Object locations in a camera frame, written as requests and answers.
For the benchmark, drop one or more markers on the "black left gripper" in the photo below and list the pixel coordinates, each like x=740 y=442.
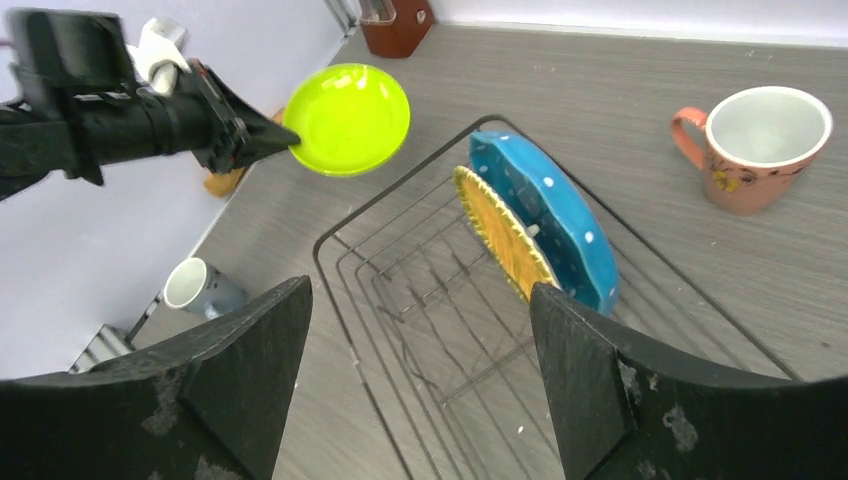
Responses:
x=197 y=118

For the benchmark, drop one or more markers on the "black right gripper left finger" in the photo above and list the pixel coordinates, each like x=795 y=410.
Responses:
x=209 y=403

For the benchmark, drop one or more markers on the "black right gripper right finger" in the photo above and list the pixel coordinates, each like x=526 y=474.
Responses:
x=627 y=406

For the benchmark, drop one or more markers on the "lime green plate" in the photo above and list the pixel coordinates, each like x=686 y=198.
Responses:
x=351 y=118

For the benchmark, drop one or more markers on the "blue polka dot plate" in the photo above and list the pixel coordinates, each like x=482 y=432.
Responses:
x=556 y=214

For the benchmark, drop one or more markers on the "yellow woven pattern plate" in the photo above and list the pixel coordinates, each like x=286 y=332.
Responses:
x=505 y=236

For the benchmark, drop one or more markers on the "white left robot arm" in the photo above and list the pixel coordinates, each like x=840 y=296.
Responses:
x=89 y=99

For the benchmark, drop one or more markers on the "wooden rolling pin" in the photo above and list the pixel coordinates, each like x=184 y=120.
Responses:
x=228 y=175

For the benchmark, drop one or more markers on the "grey blue mug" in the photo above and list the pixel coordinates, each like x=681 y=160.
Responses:
x=197 y=287

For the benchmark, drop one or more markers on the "brown metronome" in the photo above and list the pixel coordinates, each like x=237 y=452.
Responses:
x=394 y=29

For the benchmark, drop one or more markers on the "pink mug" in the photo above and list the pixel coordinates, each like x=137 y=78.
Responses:
x=753 y=144

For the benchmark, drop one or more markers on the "black wire dish rack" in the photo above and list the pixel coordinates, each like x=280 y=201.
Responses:
x=445 y=348

